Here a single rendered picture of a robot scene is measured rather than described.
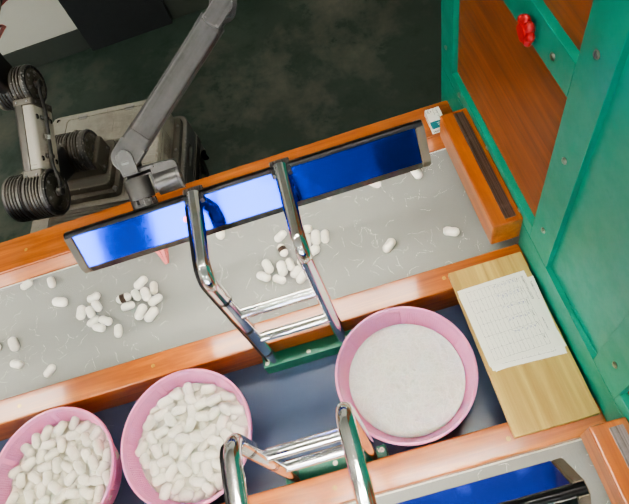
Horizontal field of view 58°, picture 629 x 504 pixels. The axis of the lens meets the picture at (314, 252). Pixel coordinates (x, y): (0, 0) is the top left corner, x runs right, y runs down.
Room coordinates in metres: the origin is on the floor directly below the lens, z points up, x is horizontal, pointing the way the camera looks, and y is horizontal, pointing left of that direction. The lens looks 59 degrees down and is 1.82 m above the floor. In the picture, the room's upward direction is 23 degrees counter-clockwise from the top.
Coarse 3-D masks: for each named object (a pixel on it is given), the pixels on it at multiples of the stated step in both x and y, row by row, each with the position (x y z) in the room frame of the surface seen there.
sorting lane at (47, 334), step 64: (384, 192) 0.71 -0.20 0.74; (448, 192) 0.65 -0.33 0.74; (256, 256) 0.69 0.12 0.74; (320, 256) 0.62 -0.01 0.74; (384, 256) 0.56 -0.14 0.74; (448, 256) 0.50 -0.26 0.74; (0, 320) 0.80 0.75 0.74; (64, 320) 0.73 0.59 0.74; (128, 320) 0.66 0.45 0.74; (192, 320) 0.60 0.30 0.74; (256, 320) 0.54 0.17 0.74; (0, 384) 0.64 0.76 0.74
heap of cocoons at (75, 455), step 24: (48, 432) 0.49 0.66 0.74; (72, 432) 0.46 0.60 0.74; (96, 432) 0.44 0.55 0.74; (24, 456) 0.46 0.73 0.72; (48, 456) 0.43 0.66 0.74; (72, 456) 0.41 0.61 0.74; (96, 456) 0.40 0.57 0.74; (24, 480) 0.41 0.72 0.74; (48, 480) 0.39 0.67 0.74; (72, 480) 0.37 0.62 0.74; (96, 480) 0.35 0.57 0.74
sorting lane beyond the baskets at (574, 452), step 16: (544, 448) 0.09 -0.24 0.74; (560, 448) 0.08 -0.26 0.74; (576, 448) 0.07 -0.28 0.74; (496, 464) 0.10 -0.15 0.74; (512, 464) 0.09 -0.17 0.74; (528, 464) 0.08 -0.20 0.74; (576, 464) 0.05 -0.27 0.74; (592, 464) 0.04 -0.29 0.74; (432, 480) 0.12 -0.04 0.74; (448, 480) 0.11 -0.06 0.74; (464, 480) 0.10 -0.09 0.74; (592, 480) 0.02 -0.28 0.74; (384, 496) 0.12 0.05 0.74; (400, 496) 0.11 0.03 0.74; (416, 496) 0.10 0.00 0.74; (592, 496) 0.00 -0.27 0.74
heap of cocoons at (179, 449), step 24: (192, 384) 0.46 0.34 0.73; (168, 408) 0.43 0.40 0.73; (192, 408) 0.41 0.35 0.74; (216, 408) 0.39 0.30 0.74; (240, 408) 0.37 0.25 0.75; (144, 432) 0.41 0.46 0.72; (168, 432) 0.38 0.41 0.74; (192, 432) 0.37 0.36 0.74; (216, 432) 0.35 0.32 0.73; (240, 432) 0.33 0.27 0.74; (144, 456) 0.36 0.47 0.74; (168, 456) 0.34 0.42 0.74; (192, 456) 0.32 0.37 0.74; (216, 456) 0.30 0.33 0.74; (168, 480) 0.30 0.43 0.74; (192, 480) 0.28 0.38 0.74; (216, 480) 0.26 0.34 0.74
